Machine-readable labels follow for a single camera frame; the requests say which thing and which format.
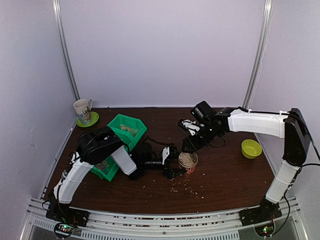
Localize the left aluminium corner post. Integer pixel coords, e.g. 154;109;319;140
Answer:
52;0;80;100

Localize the green bowl behind bins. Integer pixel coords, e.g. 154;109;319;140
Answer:
76;111;100;128

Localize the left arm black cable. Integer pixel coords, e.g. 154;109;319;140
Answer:
42;129;176;218

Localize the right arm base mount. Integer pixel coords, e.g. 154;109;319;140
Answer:
239;206;283;226

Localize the aluminium corner post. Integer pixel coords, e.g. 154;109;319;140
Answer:
52;0;80;100
242;0;273;109

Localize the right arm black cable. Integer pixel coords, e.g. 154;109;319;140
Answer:
234;106;320;233

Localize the gold jar lid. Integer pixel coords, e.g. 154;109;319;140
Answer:
178;152;199;168

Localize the clear plastic jar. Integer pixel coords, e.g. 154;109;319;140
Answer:
178;152;199;175

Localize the green bin compartment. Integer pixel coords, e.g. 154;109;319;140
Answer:
107;114;147;151

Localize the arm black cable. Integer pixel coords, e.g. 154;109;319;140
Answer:
234;106;320;233
42;129;176;218

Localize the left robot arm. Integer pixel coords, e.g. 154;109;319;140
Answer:
47;126;186;222

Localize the right aluminium corner post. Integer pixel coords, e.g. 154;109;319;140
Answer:
242;0;273;109

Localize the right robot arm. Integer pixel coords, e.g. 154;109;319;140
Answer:
178;105;311;221

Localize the green bin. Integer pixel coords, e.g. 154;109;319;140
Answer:
90;156;119;182

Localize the star candies pile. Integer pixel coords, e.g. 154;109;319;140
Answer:
96;160;111;174

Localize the green bowl right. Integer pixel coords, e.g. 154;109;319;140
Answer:
241;139;262;160

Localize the yellow candies pile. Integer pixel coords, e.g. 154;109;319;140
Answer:
119;124;139;137

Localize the white ceramic mug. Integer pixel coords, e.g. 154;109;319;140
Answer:
73;98;93;125

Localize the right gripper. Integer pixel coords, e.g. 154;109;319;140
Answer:
181;122;220;154

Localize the aluminium front rail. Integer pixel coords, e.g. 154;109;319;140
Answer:
18;197;310;240

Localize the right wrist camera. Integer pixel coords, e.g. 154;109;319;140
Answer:
190;100;217;125

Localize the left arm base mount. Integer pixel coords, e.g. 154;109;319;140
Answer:
45;208;90;227

